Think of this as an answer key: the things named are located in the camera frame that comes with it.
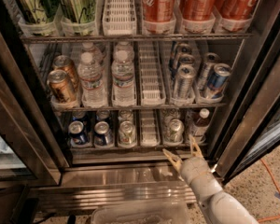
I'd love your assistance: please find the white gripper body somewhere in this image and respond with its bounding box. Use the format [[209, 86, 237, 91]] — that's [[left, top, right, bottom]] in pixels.
[[180, 157, 210, 185]]

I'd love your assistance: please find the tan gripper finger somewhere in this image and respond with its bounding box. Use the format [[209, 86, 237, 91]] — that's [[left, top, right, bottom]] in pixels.
[[162, 148, 183, 173], [189, 134, 203, 158]]

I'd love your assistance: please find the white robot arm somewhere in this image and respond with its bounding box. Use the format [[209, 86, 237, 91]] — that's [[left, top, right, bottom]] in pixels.
[[162, 134, 259, 224]]

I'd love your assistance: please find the front silver-green soda can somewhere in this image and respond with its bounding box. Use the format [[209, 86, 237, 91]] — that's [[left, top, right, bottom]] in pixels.
[[119, 120, 136, 146]]

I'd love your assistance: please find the silver-green soda can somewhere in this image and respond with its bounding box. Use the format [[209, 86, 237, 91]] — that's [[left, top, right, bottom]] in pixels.
[[118, 109, 133, 122], [119, 120, 136, 146]]

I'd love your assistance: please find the steel fridge door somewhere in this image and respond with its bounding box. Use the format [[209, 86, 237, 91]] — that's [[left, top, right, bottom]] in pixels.
[[215, 47, 280, 185]]

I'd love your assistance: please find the front blue Red Bull can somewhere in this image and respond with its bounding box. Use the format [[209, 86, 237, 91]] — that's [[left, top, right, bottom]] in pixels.
[[203, 63, 231, 99]]

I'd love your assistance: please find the rear silver-green soda can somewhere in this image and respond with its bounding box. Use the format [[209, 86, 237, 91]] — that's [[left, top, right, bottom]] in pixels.
[[118, 109, 133, 122]]

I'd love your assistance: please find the front right Pepsi can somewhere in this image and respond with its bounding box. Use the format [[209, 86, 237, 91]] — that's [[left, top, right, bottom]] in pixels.
[[94, 121, 114, 147]]

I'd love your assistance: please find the pepsi can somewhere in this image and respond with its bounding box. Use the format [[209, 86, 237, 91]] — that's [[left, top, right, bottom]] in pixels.
[[72, 111, 91, 132], [94, 121, 114, 147], [68, 120, 89, 145], [95, 110, 113, 128]]

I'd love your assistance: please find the front slim silver can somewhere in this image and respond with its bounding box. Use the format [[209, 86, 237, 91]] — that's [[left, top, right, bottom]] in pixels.
[[173, 64, 196, 99]]

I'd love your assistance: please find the slim silver can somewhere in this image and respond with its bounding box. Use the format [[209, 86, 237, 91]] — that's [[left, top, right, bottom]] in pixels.
[[171, 53, 195, 79], [169, 41, 192, 69], [173, 64, 196, 99]]

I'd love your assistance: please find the middle slim silver can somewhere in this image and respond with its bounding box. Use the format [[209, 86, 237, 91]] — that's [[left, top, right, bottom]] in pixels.
[[171, 53, 195, 79]]

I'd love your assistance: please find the steel fridge base grille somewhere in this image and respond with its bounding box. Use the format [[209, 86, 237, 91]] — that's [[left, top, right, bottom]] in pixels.
[[31, 162, 196, 216]]

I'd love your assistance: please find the rear right Pepsi can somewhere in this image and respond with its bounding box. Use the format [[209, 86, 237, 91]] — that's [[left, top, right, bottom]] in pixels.
[[95, 110, 113, 128]]

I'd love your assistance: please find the rear silver Red Bull can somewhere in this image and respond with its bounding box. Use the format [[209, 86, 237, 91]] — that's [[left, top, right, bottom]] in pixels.
[[197, 52, 221, 91]]

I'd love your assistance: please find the front left Pepsi can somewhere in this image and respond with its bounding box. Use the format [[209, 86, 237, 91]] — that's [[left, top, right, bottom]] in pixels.
[[68, 120, 89, 145]]

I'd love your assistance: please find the rear slim silver can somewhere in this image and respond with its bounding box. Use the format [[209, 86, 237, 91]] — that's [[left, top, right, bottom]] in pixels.
[[169, 41, 192, 69]]

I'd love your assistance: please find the rear left Pepsi can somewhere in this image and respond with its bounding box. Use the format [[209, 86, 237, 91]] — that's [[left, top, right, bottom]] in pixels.
[[72, 111, 91, 132]]

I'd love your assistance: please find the front gold can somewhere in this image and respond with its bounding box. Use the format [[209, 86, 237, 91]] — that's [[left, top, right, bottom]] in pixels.
[[48, 69, 76, 103]]

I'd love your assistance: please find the gold can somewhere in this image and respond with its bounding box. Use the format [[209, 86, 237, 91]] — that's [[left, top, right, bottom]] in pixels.
[[52, 55, 79, 91], [48, 69, 76, 103]]

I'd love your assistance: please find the middle Coca-Cola can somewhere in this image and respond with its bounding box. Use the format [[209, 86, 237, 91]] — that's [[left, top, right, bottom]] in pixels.
[[179, 0, 216, 21]]

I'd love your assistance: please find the coca-cola can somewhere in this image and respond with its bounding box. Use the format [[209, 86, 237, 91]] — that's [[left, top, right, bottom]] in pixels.
[[179, 0, 216, 21], [215, 0, 258, 21], [142, 0, 175, 22]]

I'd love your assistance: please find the rear gold can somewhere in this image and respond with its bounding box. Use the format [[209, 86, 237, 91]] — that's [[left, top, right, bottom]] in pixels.
[[52, 55, 79, 91]]

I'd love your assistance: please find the left glass fridge door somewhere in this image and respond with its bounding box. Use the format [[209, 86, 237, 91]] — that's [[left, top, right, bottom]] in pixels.
[[0, 23, 68, 189]]

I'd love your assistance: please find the right Coca-Cola can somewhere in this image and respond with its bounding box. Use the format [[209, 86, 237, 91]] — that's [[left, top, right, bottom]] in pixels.
[[215, 0, 258, 21]]

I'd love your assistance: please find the left Coca-Cola can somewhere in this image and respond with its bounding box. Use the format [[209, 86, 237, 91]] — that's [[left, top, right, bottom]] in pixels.
[[142, 0, 175, 22]]

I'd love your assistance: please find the right green tall can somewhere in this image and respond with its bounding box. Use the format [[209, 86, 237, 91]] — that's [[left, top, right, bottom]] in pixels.
[[60, 0, 96, 23]]

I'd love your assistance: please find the green tall can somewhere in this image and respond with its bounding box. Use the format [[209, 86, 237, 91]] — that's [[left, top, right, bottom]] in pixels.
[[60, 0, 96, 23], [16, 0, 59, 24]]

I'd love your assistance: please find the left green tall can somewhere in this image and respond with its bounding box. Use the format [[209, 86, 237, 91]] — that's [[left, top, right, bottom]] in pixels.
[[16, 0, 59, 24]]

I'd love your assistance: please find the brown drink bottle white cap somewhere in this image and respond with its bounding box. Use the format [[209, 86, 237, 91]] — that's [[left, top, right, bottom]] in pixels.
[[186, 108, 210, 143]]

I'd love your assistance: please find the empty white bottom tray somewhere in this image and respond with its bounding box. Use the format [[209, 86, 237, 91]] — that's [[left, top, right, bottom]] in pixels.
[[139, 110, 161, 147]]

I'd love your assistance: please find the empty white middle tray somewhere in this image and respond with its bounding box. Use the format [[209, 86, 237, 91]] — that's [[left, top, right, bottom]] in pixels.
[[138, 41, 166, 105]]

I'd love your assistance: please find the front right water bottle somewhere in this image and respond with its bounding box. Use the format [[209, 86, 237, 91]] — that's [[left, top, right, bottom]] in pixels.
[[111, 50, 135, 106]]

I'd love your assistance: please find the water bottle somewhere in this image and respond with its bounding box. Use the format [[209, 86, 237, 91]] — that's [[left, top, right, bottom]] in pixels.
[[77, 52, 106, 108], [111, 50, 135, 106], [113, 41, 134, 61], [82, 42, 104, 64]]

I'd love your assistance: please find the front left water bottle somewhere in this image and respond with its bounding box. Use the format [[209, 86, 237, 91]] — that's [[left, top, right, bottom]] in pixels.
[[77, 52, 106, 108]]

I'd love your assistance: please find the rear right water bottle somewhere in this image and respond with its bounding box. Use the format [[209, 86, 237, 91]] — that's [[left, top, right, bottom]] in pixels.
[[113, 41, 134, 61]]

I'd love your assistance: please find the rear left water bottle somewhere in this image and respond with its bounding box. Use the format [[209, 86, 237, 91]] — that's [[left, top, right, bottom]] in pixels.
[[82, 42, 104, 64]]

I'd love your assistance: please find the orange extension cable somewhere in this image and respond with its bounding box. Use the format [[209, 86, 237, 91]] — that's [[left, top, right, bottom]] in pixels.
[[256, 158, 280, 224]]

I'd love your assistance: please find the middle wire shelf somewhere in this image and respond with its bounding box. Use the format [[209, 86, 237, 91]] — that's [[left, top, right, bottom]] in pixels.
[[53, 103, 227, 112]]

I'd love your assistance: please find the wire shelf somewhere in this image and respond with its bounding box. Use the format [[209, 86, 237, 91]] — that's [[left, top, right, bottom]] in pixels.
[[21, 33, 257, 44], [53, 103, 227, 112]]

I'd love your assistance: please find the top wire shelf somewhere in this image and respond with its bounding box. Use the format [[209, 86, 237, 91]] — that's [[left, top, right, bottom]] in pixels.
[[21, 33, 257, 44]]

